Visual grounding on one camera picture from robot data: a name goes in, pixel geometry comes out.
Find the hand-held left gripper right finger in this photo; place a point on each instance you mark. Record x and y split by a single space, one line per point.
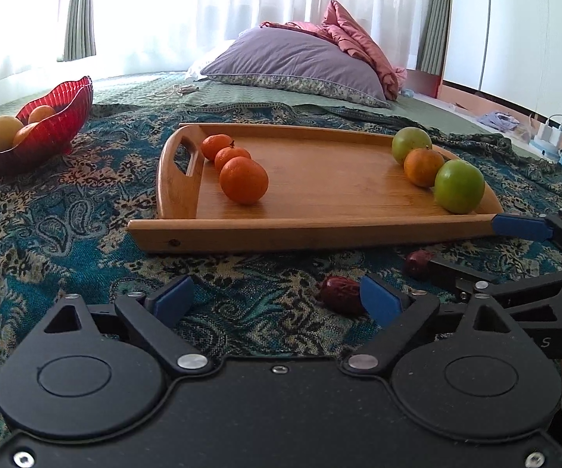
381 300

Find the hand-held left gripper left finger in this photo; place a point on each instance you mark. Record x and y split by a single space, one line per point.
171 298

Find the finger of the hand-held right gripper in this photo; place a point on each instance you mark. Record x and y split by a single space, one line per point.
519 226
466 278

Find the red dried date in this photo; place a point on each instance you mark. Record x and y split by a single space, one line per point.
340 295
416 263

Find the green apple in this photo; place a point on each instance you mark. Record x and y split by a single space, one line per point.
459 186
410 142

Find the large orange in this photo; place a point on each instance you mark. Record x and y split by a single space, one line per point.
422 168

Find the wooden serving tray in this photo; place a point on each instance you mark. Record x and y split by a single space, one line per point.
329 180

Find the small mandarin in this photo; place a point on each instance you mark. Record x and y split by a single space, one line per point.
234 155
243 180
213 145

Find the white charger block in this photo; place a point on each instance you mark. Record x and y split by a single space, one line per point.
551 136

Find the pale crumpled clothes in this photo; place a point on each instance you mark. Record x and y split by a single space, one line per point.
500 121

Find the teal paisley blanket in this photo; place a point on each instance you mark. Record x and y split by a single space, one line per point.
66 224

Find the white wardrobe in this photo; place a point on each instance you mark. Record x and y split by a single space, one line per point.
519 24

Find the red glass bowl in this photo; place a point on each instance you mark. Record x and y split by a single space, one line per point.
57 117

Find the green bedspread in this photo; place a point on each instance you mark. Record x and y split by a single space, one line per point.
130 87

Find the orange fruit in bowl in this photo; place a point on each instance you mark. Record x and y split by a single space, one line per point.
41 113
24 134

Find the grey-green curtain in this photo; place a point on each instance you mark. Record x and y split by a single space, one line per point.
79 9
434 14

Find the pink quilt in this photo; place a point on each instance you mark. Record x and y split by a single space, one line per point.
354 34

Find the purple pillow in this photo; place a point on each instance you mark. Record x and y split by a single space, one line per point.
295 58

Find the white sheer curtain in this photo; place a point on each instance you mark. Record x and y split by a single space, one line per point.
222 5

